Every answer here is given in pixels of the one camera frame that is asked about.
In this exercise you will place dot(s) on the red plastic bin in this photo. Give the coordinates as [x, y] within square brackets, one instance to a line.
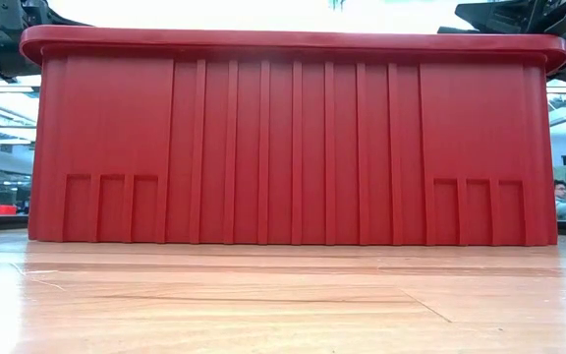
[283, 147]

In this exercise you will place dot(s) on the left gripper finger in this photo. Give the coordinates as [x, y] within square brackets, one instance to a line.
[64, 20]

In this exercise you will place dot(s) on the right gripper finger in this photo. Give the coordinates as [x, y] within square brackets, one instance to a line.
[484, 29]
[499, 12]

